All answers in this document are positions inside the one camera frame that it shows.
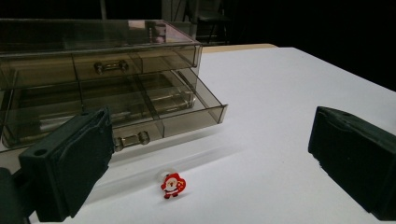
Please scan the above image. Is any dark metal chair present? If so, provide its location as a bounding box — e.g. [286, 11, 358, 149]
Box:
[183, 0, 233, 45]

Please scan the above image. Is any smoky clear acrylic drawer organizer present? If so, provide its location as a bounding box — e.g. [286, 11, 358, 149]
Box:
[0, 18, 204, 153]

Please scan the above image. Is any red santa figurine ring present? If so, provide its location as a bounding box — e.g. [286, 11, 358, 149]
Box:
[157, 170, 187, 200]

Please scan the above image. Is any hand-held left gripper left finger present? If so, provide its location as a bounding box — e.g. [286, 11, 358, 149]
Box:
[18, 106, 115, 223]

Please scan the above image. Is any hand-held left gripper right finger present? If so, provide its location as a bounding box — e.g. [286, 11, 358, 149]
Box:
[307, 105, 396, 222]

